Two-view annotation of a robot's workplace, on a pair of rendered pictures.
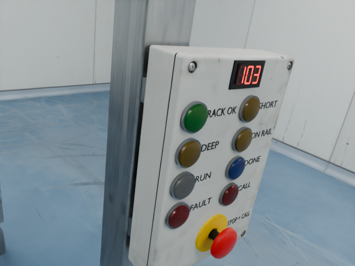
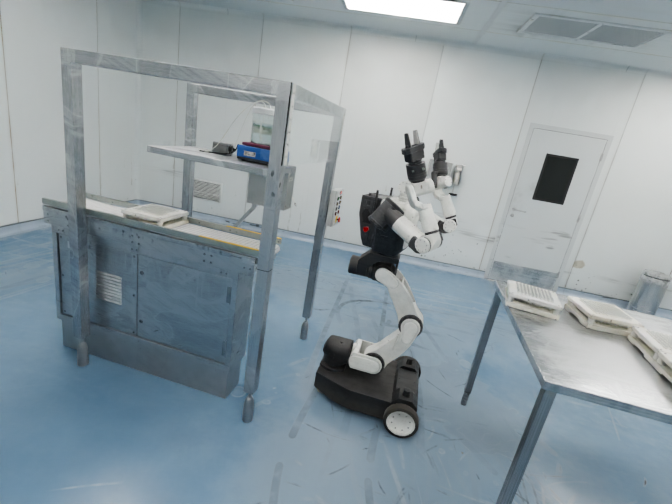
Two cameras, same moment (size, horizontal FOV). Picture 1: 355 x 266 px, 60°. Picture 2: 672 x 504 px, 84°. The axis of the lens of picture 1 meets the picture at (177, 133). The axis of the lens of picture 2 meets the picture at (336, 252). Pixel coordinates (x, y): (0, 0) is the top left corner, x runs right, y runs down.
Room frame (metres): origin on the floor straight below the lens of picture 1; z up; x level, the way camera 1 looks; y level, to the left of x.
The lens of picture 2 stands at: (-1.89, 1.49, 1.57)
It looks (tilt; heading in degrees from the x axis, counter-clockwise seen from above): 17 degrees down; 324
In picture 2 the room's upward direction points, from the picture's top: 10 degrees clockwise
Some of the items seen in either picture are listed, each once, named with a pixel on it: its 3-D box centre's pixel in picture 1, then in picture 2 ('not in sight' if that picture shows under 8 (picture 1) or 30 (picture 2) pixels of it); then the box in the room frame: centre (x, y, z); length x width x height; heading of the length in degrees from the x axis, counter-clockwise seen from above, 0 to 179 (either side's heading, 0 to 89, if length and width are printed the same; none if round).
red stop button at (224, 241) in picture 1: (215, 236); not in sight; (0.30, -0.06, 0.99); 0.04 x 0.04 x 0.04; 43
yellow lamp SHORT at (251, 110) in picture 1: (251, 109); not in sight; (0.31, -0.07, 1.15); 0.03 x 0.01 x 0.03; 133
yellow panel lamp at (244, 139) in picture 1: (243, 140); not in sight; (0.31, -0.07, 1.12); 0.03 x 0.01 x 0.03; 133
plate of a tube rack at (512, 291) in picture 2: not in sight; (532, 294); (-1.01, -0.46, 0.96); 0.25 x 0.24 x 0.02; 124
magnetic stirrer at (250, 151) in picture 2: not in sight; (264, 153); (-0.06, 0.71, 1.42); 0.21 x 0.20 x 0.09; 133
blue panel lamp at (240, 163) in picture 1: (236, 169); not in sight; (0.31, -0.07, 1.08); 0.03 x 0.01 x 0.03; 133
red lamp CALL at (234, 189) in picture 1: (230, 195); not in sight; (0.31, -0.07, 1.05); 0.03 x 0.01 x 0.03; 133
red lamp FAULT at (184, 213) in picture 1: (178, 216); not in sight; (0.26, -0.01, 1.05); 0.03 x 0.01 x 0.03; 133
